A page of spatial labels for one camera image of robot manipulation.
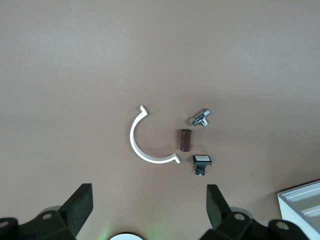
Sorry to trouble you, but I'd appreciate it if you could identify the white semicircular pipe clamp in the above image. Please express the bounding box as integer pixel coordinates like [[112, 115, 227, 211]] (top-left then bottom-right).
[[129, 104, 181, 165]]

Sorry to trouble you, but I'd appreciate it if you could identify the dark brown cylinder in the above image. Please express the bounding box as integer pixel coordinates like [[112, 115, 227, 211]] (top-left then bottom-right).
[[177, 128, 193, 153]]

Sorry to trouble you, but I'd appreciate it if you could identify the brown table mat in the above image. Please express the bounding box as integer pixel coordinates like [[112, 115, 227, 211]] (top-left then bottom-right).
[[0, 0, 320, 240]]

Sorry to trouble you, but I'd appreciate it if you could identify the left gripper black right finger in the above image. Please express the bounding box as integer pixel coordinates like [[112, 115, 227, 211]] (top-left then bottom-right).
[[199, 184, 310, 240]]

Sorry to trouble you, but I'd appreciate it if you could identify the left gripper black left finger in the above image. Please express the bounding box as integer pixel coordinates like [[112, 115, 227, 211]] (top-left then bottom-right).
[[0, 183, 94, 240]]

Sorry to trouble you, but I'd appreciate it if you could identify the chrome pipe fitting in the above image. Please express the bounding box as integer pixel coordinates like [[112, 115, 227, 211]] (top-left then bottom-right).
[[187, 108, 212, 127]]

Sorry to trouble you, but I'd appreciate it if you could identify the white rectangular push button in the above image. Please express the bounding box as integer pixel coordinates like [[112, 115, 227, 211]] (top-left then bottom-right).
[[191, 154, 213, 177]]

